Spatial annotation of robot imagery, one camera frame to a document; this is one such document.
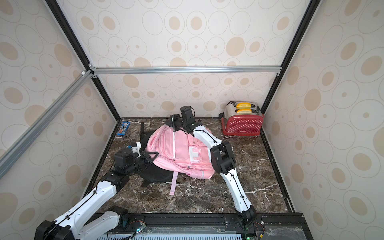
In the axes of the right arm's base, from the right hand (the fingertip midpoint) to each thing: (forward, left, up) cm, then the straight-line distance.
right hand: (160, 121), depth 90 cm
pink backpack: (-15, -13, -9) cm, 22 cm away
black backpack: (-28, 0, -13) cm, 31 cm away
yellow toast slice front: (+13, -53, -2) cm, 54 cm away
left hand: (-21, -5, -2) cm, 22 cm away
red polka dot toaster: (+10, -51, -5) cm, 52 cm away
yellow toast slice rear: (+18, -53, -2) cm, 56 cm away
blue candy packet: (+12, +33, -18) cm, 40 cm away
